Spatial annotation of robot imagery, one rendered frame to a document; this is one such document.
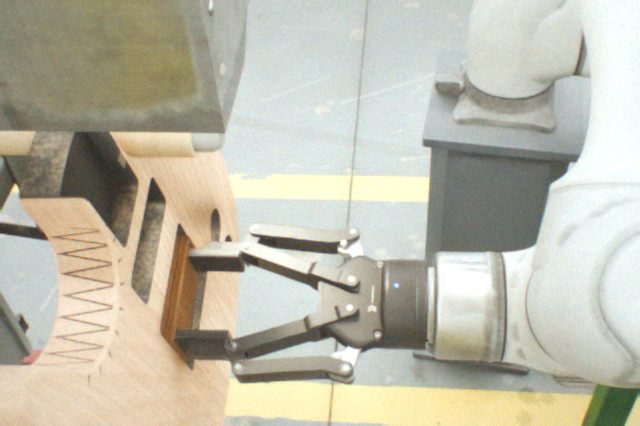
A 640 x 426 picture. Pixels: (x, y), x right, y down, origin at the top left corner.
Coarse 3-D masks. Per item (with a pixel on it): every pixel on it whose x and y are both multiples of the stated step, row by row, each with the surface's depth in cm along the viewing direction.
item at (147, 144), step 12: (0, 132) 54; (12, 132) 54; (24, 132) 54; (120, 132) 53; (132, 132) 53; (144, 132) 53; (156, 132) 53; (168, 132) 53; (0, 144) 55; (12, 144) 55; (24, 144) 54; (120, 144) 54; (132, 144) 54; (144, 144) 53; (156, 144) 53; (168, 144) 53; (180, 144) 53; (144, 156) 55; (156, 156) 55; (168, 156) 54; (180, 156) 54; (192, 156) 54
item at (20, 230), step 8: (8, 160) 85; (16, 160) 85; (24, 160) 85; (8, 168) 87; (16, 168) 86; (24, 168) 86; (16, 176) 87; (0, 224) 94; (8, 224) 95; (16, 224) 95; (0, 232) 94; (8, 232) 95; (16, 232) 95; (24, 232) 96; (32, 232) 96; (40, 232) 96; (48, 240) 98
